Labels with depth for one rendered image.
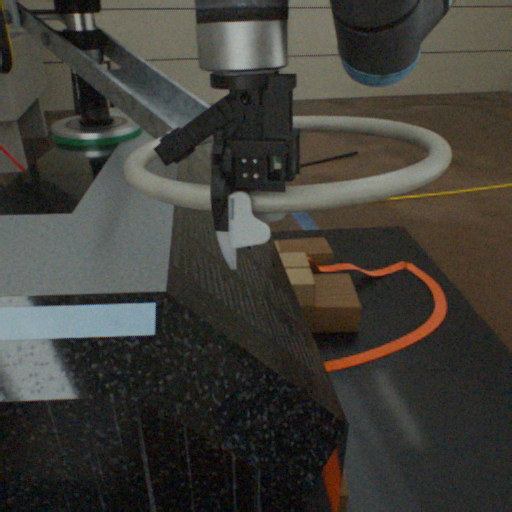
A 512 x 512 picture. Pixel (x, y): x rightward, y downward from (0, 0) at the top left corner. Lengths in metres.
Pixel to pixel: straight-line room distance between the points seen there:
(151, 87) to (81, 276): 0.59
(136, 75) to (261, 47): 0.73
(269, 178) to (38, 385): 0.35
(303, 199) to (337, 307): 1.34
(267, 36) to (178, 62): 5.37
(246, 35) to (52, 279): 0.38
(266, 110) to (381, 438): 1.23
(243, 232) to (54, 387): 0.28
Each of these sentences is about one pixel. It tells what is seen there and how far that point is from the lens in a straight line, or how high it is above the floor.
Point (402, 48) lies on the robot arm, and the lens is 0.57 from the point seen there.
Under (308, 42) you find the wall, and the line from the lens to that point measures 6.11.
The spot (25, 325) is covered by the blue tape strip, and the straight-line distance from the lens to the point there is 0.63.
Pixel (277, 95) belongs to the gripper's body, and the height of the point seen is 1.10.
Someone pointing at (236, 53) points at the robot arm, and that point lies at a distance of 0.48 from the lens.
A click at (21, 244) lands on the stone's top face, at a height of 0.87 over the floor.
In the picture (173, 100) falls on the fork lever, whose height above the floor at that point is 0.98.
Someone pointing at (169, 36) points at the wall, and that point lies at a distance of 5.82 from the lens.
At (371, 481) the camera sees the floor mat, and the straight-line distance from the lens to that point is 1.48.
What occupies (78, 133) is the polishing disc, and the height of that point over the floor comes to 0.90.
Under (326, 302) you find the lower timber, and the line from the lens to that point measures 1.87.
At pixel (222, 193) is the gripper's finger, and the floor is 1.00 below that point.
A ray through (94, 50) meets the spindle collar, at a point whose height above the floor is 1.07.
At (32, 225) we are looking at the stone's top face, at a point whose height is 0.87.
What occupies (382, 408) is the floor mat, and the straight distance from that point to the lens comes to 1.66.
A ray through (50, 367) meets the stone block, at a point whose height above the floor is 0.81.
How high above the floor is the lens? 1.19
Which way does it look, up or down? 29 degrees down
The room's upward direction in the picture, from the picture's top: straight up
